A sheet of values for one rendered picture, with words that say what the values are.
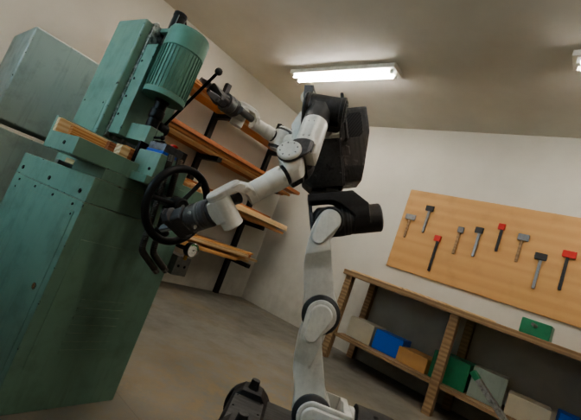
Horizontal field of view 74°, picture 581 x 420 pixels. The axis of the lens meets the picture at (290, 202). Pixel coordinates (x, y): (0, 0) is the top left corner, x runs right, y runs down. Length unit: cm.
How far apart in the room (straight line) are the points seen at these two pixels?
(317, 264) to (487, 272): 279
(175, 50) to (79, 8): 245
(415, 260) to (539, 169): 144
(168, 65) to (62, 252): 81
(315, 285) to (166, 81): 99
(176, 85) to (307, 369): 120
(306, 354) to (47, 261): 93
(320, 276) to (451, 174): 318
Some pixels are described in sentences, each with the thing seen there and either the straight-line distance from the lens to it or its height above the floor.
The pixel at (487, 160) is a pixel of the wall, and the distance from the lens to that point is 445.
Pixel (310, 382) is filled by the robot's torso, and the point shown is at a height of 38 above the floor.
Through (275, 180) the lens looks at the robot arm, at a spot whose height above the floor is 98.
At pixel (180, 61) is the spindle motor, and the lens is 170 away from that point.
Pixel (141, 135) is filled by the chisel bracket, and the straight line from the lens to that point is 167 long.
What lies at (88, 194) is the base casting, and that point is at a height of 74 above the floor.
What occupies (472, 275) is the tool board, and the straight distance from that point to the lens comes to 410.
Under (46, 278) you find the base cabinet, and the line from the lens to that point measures 148.
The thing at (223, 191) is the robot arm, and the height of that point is 89.
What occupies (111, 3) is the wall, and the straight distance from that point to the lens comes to 422.
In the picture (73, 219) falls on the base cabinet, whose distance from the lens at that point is 145.
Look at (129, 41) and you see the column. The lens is 194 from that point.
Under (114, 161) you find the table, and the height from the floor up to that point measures 87.
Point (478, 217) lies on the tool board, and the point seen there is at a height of 178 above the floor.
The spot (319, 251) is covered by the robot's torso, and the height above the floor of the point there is 84.
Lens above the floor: 79
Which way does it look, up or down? 7 degrees up
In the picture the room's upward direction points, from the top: 21 degrees clockwise
